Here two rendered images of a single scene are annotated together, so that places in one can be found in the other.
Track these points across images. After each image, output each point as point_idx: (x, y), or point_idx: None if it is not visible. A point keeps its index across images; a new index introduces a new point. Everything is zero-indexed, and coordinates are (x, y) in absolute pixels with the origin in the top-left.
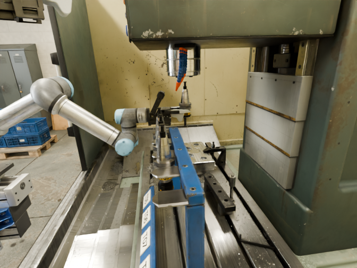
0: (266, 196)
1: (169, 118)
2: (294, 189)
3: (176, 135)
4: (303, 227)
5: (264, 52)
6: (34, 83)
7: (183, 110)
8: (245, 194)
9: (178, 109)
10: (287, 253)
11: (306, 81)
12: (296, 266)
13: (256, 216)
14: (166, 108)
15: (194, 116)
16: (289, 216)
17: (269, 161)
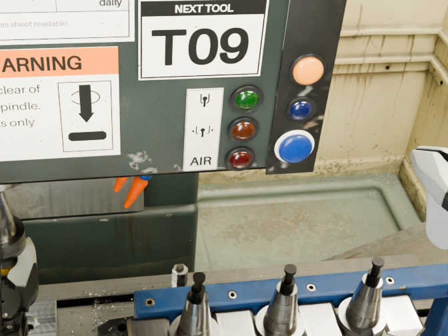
0: (71, 262)
1: (24, 315)
2: (149, 197)
3: (219, 294)
4: (195, 239)
5: None
6: None
7: (35, 253)
8: (157, 282)
9: (24, 265)
10: (313, 269)
11: None
12: (335, 267)
13: (229, 282)
14: (1, 299)
15: None
16: (161, 246)
17: (68, 191)
